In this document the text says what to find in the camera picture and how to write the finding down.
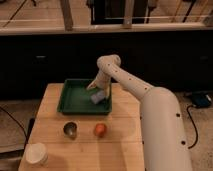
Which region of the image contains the black cable on floor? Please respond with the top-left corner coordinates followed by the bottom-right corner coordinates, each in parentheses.
top-left (186, 104), bottom-right (200, 150)

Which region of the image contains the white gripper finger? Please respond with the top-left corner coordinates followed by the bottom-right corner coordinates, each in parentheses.
top-left (86, 82), bottom-right (97, 90)
top-left (104, 86), bottom-right (110, 99)

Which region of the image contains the green plastic tray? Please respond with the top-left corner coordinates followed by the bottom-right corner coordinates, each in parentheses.
top-left (57, 79), bottom-right (112, 115)

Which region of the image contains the dark box on floor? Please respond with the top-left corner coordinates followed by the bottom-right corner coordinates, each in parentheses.
top-left (191, 93), bottom-right (212, 108)

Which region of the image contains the grey-blue sponge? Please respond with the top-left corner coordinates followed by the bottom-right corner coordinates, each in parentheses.
top-left (90, 90), bottom-right (106, 104)

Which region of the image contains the white paper cup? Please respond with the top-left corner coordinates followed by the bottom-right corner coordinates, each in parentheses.
top-left (25, 143), bottom-right (48, 165)

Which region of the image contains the orange round fruit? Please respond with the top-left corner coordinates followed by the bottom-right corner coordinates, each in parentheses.
top-left (93, 123), bottom-right (107, 137)

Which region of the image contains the wooden post left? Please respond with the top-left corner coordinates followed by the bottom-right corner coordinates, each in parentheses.
top-left (60, 0), bottom-right (73, 31)

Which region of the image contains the black cable left floor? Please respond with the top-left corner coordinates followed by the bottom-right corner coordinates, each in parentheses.
top-left (0, 105), bottom-right (29, 143)

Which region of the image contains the wooden post right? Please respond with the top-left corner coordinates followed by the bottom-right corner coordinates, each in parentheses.
top-left (123, 0), bottom-right (134, 29)

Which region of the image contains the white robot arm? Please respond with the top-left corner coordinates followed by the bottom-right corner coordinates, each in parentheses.
top-left (87, 54), bottom-right (193, 171)

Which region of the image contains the small metal cup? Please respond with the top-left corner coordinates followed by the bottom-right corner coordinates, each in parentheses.
top-left (63, 122), bottom-right (77, 139)

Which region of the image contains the wooden post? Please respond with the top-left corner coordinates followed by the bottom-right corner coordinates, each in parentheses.
top-left (123, 0), bottom-right (134, 29)
top-left (60, 0), bottom-right (73, 31)

